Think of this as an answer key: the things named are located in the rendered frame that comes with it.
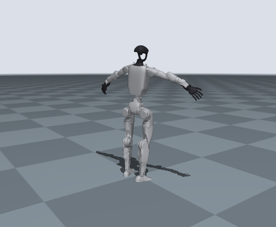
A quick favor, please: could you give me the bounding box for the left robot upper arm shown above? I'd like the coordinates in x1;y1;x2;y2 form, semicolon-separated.
116;65;130;78

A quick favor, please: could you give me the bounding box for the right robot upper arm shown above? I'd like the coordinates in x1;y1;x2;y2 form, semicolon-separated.
146;67;169;80

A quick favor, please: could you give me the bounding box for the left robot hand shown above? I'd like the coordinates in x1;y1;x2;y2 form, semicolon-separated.
101;83;110;94

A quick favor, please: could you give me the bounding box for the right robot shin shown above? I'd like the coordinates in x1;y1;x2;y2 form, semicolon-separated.
138;141;149;177

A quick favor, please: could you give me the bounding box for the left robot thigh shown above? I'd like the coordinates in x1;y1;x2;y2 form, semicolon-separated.
122;106;135;147

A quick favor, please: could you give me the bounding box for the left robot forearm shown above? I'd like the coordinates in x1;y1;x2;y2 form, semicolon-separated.
105;71;117;85

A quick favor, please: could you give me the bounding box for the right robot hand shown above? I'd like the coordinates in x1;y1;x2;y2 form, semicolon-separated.
183;83;203;101

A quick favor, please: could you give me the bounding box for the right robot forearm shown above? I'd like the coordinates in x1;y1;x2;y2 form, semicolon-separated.
166;72;189;88

